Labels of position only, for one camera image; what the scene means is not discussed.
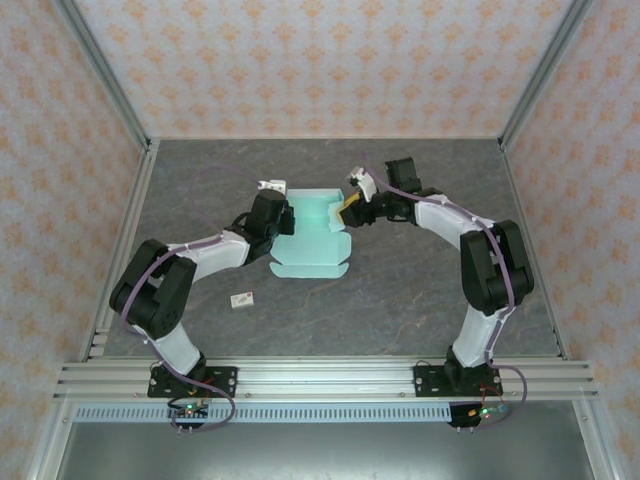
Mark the mint green paper box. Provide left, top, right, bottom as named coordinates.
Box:
left=268, top=187, right=353, bottom=281

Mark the grey metal sheet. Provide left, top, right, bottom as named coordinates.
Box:
left=29, top=419, right=614, bottom=480

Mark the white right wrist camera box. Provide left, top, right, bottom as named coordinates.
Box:
left=345, top=165, right=376, bottom=204

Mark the aluminium side rail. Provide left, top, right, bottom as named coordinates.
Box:
left=78, top=139, right=161, bottom=362
left=498, top=139, right=572, bottom=362

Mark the aluminium mounting rail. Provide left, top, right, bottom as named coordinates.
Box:
left=53, top=357, right=599, bottom=401

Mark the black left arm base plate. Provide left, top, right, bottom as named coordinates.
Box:
left=146, top=365, right=239, bottom=399

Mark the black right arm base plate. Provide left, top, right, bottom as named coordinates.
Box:
left=413, top=364, right=503, bottom=399

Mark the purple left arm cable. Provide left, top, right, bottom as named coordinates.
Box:
left=119, top=164, right=274, bottom=434

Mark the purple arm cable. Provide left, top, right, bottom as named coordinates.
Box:
left=360, top=151, right=530, bottom=432
left=119, top=164, right=274, bottom=434

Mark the aluminium upright post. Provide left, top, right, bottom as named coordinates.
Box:
left=498, top=0, right=595, bottom=150
left=53, top=0, right=154, bottom=152

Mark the slotted grey cable tray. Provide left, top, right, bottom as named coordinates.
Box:
left=73, top=403, right=582, bottom=423

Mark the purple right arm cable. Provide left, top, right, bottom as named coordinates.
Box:
left=360, top=151, right=530, bottom=432

